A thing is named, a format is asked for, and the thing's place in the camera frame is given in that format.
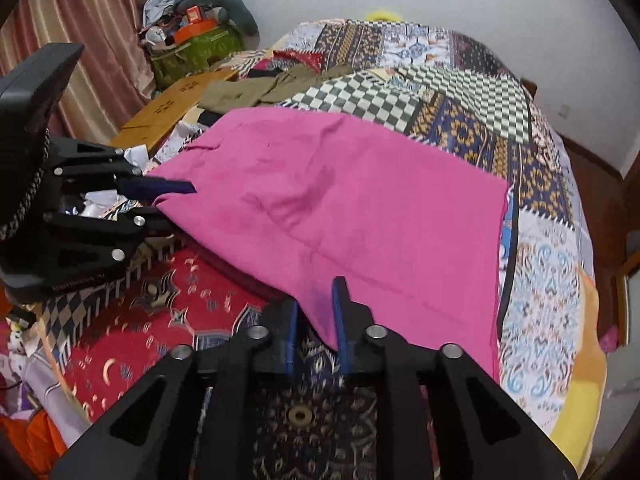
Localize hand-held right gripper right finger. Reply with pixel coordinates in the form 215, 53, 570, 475
331, 276, 581, 480

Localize wooden furniture frame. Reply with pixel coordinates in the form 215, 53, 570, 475
616, 260, 640, 350

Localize orange cloth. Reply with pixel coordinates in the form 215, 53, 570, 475
0, 404, 69, 477

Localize striped pink curtain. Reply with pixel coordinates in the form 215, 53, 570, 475
0, 0, 157, 147

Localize white purple printed cloth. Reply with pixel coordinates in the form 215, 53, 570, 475
0, 320, 92, 443

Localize orange box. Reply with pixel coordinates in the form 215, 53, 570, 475
174, 5, 227, 45

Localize yellow fluffy item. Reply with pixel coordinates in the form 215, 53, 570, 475
364, 7, 404, 23

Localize patchwork printed bedspread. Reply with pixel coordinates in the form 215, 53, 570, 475
7, 19, 608, 480

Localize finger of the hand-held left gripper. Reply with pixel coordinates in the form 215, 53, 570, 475
15, 204, 177, 297
47, 137, 197, 201

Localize brown wooden board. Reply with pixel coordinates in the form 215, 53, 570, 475
109, 67, 239, 162

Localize pink pants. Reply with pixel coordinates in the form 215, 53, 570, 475
145, 107, 511, 381

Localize green patterned bag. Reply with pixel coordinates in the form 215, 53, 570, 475
150, 26, 247, 93

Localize grey plush pillow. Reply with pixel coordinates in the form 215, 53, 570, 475
192, 0, 262, 37

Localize olive green pants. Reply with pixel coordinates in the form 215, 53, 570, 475
199, 64, 352, 112

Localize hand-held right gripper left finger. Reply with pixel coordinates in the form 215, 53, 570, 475
50, 299, 301, 480

